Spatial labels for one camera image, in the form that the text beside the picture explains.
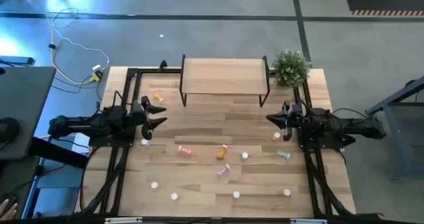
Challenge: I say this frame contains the black desk beam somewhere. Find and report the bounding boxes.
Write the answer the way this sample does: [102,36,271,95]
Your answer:
[28,136,90,169]

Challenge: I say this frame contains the green potted plant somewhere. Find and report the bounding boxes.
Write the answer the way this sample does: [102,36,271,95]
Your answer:
[272,49,312,88]

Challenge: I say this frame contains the black flat device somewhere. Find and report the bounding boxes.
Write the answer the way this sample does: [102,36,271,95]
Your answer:
[0,55,35,66]

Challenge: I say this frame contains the silver bracket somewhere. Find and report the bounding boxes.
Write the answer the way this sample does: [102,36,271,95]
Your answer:
[290,218,329,224]
[105,217,143,224]

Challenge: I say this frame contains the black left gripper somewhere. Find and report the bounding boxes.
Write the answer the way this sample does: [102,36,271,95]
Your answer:
[131,95,169,141]

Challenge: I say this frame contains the wooden shelf black metal frame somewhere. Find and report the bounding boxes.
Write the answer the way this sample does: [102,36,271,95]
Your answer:
[179,54,272,108]

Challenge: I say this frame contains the white cable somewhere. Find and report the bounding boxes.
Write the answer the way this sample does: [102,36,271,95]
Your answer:
[51,7,111,71]

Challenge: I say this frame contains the black round device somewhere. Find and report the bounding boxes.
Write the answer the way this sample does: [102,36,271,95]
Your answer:
[0,117,21,144]

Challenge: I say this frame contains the person's hand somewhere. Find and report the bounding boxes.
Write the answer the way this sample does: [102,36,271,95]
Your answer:
[0,199,19,221]

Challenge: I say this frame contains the yellow cable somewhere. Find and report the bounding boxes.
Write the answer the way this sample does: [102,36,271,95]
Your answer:
[26,0,100,85]

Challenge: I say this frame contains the white box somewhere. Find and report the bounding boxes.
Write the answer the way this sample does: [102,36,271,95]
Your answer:
[71,133,92,155]

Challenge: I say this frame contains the black aluminium rig frame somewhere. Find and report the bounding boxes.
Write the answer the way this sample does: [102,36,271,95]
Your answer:
[75,60,385,224]

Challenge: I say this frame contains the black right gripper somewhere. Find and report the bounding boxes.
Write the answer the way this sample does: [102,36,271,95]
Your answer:
[266,101,304,142]

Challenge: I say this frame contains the blue-grey metal table frame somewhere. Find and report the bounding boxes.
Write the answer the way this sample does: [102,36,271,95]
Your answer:
[365,75,424,180]

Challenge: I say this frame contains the grey desk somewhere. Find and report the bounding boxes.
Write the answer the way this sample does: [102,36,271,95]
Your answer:
[0,66,57,162]

